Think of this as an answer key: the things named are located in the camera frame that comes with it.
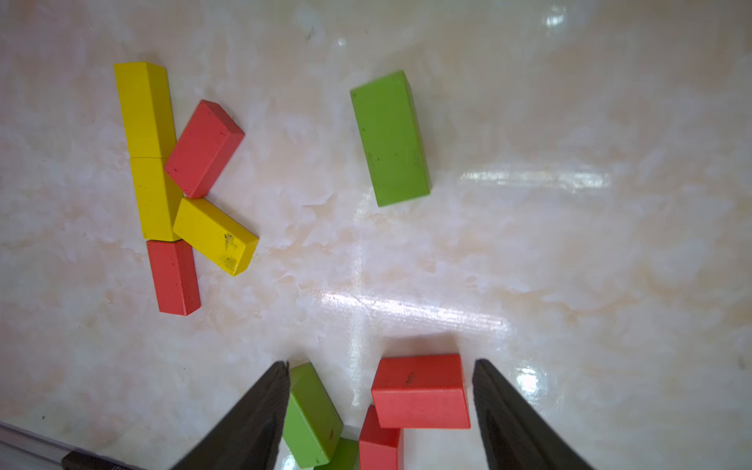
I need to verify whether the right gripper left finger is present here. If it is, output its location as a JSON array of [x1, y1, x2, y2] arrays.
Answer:
[[174, 362, 291, 469]]

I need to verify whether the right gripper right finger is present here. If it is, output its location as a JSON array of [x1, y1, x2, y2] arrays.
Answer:
[[472, 358, 593, 470]]

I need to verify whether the red block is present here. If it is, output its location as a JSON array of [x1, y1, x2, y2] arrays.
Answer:
[[371, 354, 471, 430], [358, 405, 405, 470], [166, 100, 245, 199], [147, 240, 201, 316]]

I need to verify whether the yellow block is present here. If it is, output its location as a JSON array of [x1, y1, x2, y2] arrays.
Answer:
[[174, 197, 259, 276], [114, 62, 176, 158], [130, 157, 183, 242]]

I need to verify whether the green block left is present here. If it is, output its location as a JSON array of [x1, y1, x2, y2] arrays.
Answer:
[[283, 363, 344, 469]]

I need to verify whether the green block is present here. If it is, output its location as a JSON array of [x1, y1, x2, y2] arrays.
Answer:
[[351, 70, 431, 208], [315, 438, 358, 470], [283, 363, 344, 469]]

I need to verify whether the green block lower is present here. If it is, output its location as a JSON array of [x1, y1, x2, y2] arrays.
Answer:
[[315, 438, 358, 470]]

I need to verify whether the green block upper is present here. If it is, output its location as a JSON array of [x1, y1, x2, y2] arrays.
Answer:
[[351, 70, 431, 208]]

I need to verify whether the aluminium front rail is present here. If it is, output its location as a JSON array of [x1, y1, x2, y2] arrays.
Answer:
[[1, 423, 138, 470]]

